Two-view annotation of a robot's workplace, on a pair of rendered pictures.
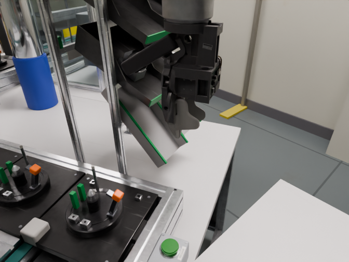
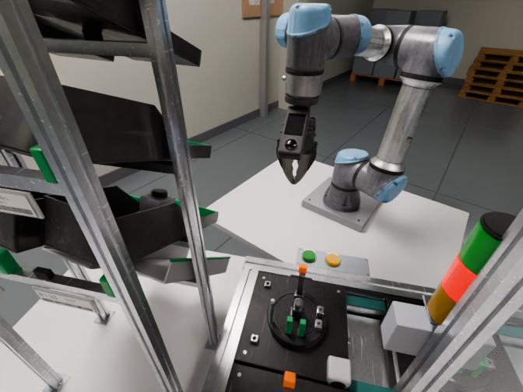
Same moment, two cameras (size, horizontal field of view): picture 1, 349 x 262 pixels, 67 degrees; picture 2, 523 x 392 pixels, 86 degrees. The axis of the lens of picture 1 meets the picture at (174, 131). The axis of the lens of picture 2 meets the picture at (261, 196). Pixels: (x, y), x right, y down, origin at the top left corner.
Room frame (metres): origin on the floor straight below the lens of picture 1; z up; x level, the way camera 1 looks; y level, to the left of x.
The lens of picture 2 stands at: (0.60, 0.54, 1.60)
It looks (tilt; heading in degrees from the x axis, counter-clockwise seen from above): 36 degrees down; 260
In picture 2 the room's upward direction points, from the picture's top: 1 degrees clockwise
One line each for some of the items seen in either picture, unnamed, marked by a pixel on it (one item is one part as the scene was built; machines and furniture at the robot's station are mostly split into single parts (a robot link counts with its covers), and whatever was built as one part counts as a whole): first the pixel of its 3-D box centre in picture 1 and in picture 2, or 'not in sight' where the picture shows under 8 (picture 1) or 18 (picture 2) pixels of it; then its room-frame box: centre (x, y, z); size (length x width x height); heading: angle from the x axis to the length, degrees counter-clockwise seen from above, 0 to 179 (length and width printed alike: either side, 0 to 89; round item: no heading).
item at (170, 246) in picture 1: (170, 248); (308, 257); (0.36, 0.01, 0.96); 0.04 x 0.04 x 0.02
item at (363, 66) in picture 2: not in sight; (395, 47); (-3.35, -5.57, 0.68); 1.41 x 0.91 x 1.36; 133
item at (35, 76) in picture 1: (36, 80); not in sight; (1.31, 0.73, 1.00); 0.16 x 0.16 x 0.27
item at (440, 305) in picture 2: not in sight; (455, 303); (0.32, 0.38, 1.29); 0.05 x 0.05 x 0.05
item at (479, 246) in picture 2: not in sight; (495, 248); (0.32, 0.38, 1.39); 0.05 x 0.05 x 0.05
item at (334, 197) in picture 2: not in sight; (343, 191); (0.10, -0.33, 0.94); 0.15 x 0.15 x 0.10
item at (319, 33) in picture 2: not in sight; (308, 39); (0.42, -0.02, 1.53); 0.09 x 0.08 x 0.11; 27
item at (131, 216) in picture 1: (92, 201); (297, 309); (0.45, 0.20, 1.01); 0.24 x 0.24 x 0.13; 68
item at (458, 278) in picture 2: not in sight; (473, 278); (0.32, 0.38, 1.34); 0.05 x 0.05 x 0.05
